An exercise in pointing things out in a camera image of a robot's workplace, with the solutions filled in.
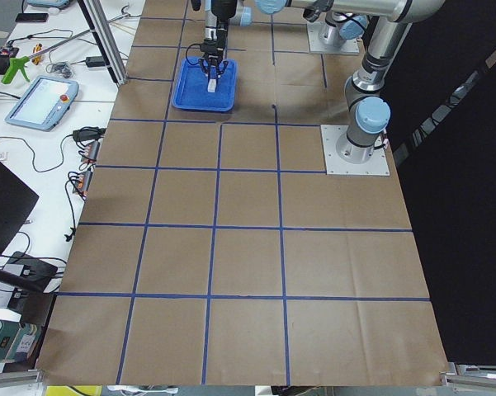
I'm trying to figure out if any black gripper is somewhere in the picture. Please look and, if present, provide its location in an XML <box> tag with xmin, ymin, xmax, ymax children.
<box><xmin>198</xmin><ymin>22</ymin><xmax>229</xmax><ymax>79</ymax></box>

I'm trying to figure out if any blue plastic tray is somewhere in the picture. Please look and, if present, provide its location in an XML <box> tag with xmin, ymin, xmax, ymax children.
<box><xmin>172</xmin><ymin>57</ymin><xmax>238</xmax><ymax>112</ymax></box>

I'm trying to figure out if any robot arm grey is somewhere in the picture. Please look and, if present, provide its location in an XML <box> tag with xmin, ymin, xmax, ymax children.
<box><xmin>255</xmin><ymin>0</ymin><xmax>444</xmax><ymax>164</ymax></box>
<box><xmin>186</xmin><ymin>1</ymin><xmax>368</xmax><ymax>83</ymax></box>

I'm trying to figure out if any wooden chopstick pair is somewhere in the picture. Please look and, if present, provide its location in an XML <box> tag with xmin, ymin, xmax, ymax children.
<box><xmin>110</xmin><ymin>21</ymin><xmax>137</xmax><ymax>35</ymax></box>

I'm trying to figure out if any black power adapter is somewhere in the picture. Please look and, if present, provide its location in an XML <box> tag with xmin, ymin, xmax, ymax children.
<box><xmin>84</xmin><ymin>56</ymin><xmax>106</xmax><ymax>68</ymax></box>

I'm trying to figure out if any teach pendant tablet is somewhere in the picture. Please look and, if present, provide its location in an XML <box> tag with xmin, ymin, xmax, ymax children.
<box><xmin>5</xmin><ymin>76</ymin><xmax>79</xmax><ymax>131</ymax></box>

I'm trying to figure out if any black smartphone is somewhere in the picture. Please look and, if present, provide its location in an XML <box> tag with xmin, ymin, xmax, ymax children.
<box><xmin>16</xmin><ymin>12</ymin><xmax>49</xmax><ymax>23</ymax></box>

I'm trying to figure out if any black monitor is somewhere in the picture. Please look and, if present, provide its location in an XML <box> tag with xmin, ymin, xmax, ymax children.
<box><xmin>0</xmin><ymin>161</ymin><xmax>39</xmax><ymax>254</ymax></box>

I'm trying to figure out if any aluminium frame post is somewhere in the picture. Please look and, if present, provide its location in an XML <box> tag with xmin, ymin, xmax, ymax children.
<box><xmin>78</xmin><ymin>0</ymin><xmax>128</xmax><ymax>87</ymax></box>

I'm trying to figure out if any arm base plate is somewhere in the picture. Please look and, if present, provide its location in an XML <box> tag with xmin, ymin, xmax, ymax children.
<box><xmin>320</xmin><ymin>125</ymin><xmax>390</xmax><ymax>177</ymax></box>
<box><xmin>307</xmin><ymin>21</ymin><xmax>362</xmax><ymax>55</ymax></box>

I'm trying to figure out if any green handled reacher grabber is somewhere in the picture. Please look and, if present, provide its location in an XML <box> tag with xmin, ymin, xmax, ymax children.
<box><xmin>1</xmin><ymin>6</ymin><xmax>131</xmax><ymax>84</ymax></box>

